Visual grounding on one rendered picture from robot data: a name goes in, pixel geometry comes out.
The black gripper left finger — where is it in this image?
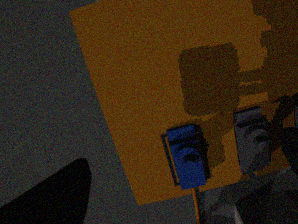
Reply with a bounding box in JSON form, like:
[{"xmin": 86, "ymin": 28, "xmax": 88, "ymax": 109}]
[{"xmin": 0, "ymin": 157, "xmax": 92, "ymax": 224}]

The orange flat rectangular board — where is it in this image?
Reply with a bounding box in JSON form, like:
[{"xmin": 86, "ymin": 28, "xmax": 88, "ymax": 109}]
[{"xmin": 69, "ymin": 0, "xmax": 298, "ymax": 205}]

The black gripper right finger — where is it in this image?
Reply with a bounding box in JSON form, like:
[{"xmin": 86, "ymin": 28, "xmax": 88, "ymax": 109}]
[{"xmin": 281, "ymin": 127, "xmax": 298, "ymax": 179}]

